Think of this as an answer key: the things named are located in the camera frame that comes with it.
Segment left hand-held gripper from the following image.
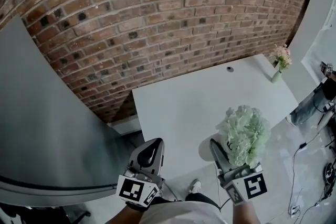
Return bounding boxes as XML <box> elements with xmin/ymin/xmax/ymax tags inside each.
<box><xmin>116</xmin><ymin>137</ymin><xmax>166</xmax><ymax>209</ymax></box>

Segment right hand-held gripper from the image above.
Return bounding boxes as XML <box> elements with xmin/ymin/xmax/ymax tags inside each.
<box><xmin>209</xmin><ymin>138</ymin><xmax>268</xmax><ymax>207</ymax></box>

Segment pale green hydrangea bouquet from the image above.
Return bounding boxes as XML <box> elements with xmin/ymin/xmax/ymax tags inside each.
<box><xmin>215</xmin><ymin>105</ymin><xmax>271</xmax><ymax>169</ymax></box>

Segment round white vase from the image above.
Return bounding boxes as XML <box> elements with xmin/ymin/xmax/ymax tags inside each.
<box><xmin>198</xmin><ymin>133</ymin><xmax>224</xmax><ymax>164</ymax></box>

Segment person's left forearm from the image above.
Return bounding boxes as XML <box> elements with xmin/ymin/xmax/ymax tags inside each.
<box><xmin>104</xmin><ymin>204</ymin><xmax>149</xmax><ymax>224</ymax></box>

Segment person's right forearm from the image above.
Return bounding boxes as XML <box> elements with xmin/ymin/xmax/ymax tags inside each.
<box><xmin>232</xmin><ymin>199</ymin><xmax>260</xmax><ymax>224</ymax></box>

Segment white desk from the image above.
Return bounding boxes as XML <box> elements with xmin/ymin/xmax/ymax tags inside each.
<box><xmin>131</xmin><ymin>54</ymin><xmax>299</xmax><ymax>182</ymax></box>

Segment pink flowers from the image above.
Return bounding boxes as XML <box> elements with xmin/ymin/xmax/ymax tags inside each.
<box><xmin>269</xmin><ymin>44</ymin><xmax>292</xmax><ymax>72</ymax></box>

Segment person's white shoe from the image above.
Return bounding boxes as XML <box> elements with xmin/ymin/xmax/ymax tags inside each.
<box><xmin>188</xmin><ymin>179</ymin><xmax>202</xmax><ymax>194</ymax></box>

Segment person's black trousers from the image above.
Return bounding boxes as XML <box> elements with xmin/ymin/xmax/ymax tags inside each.
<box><xmin>157</xmin><ymin>192</ymin><xmax>219</xmax><ymax>210</ymax></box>

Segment person's white shirt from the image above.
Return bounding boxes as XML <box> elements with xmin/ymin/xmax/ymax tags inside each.
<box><xmin>143</xmin><ymin>200</ymin><xmax>224</xmax><ymax>224</ymax></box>

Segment black scooter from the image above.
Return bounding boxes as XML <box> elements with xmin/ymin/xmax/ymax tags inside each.
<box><xmin>321</xmin><ymin>161</ymin><xmax>336</xmax><ymax>199</ymax></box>

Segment small pale green vase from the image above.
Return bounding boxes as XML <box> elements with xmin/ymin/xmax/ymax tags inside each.
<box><xmin>271</xmin><ymin>70</ymin><xmax>283</xmax><ymax>84</ymax></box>

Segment grey refrigerator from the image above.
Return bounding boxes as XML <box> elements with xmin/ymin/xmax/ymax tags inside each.
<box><xmin>0</xmin><ymin>15</ymin><xmax>144</xmax><ymax>208</ymax></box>

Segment black swivel chair base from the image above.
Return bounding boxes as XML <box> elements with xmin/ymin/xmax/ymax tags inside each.
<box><xmin>0</xmin><ymin>203</ymin><xmax>92</xmax><ymax>224</ymax></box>

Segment long black floor cable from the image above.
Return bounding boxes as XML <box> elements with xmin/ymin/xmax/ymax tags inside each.
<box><xmin>291</xmin><ymin>135</ymin><xmax>321</xmax><ymax>208</ymax></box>

